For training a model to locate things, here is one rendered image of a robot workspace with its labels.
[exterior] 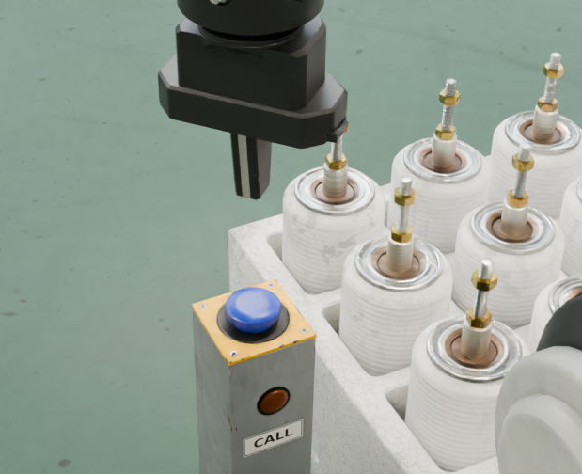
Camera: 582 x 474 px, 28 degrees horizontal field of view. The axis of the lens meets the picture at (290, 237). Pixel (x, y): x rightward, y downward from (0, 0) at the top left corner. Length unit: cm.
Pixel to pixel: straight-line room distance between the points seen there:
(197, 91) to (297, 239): 38
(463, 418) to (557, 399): 49
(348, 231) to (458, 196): 12
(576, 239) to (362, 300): 23
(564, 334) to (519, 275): 58
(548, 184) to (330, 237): 24
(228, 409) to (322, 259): 26
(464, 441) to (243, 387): 20
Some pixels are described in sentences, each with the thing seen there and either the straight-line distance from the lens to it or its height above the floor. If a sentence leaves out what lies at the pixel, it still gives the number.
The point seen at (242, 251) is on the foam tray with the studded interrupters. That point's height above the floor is 18.
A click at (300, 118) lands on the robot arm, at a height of 51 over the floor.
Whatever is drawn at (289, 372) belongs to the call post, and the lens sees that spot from 87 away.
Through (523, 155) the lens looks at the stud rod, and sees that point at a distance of 103.
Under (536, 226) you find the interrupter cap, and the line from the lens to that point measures 108.
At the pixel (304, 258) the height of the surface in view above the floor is 20.
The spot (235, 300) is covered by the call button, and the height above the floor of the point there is 33.
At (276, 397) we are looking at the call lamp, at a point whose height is 27.
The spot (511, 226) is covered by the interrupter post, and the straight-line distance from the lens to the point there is 106.
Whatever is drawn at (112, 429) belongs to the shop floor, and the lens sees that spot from 123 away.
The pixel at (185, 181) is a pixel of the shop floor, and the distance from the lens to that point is 155.
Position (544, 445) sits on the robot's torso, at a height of 57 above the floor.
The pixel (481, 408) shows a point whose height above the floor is 23.
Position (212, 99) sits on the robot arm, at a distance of 73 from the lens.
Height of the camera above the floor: 89
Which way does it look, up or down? 38 degrees down
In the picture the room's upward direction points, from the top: 1 degrees clockwise
